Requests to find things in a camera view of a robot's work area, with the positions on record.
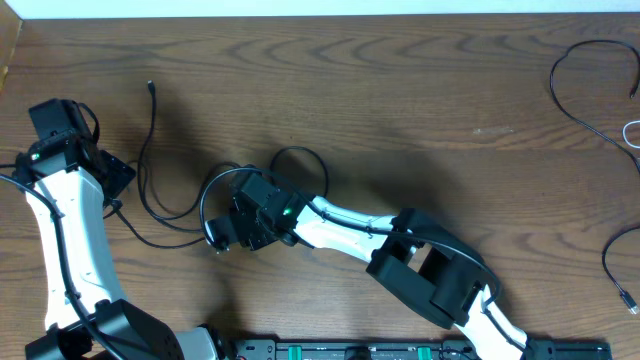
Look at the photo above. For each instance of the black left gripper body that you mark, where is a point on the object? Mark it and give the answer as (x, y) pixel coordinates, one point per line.
(116, 172)

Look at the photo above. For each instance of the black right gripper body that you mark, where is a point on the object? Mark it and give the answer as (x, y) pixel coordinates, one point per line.
(236, 230)

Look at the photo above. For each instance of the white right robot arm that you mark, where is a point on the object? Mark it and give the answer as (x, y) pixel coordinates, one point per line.
(419, 262)

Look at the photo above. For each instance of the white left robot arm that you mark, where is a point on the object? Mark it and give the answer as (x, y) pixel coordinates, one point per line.
(68, 182)

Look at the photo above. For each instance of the wooden side panel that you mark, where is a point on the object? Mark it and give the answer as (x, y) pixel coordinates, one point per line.
(10, 28)

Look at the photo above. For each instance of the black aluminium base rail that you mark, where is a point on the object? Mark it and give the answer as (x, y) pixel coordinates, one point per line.
(264, 348)

